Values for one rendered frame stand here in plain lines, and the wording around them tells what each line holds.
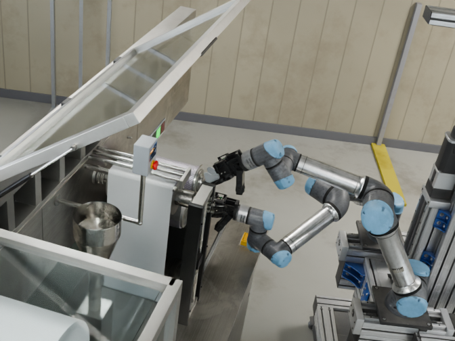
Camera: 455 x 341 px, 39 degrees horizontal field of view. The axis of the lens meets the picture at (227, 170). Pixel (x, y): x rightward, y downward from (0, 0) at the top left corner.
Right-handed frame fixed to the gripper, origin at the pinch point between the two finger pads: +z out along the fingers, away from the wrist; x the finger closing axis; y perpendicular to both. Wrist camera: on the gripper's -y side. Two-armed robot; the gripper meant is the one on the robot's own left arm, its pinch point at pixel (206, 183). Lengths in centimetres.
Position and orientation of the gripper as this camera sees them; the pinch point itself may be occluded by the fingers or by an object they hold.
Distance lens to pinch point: 254.0
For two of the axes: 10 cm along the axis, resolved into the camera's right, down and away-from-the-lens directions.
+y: -5.1, -8.1, -3.0
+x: -2.6, 4.8, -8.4
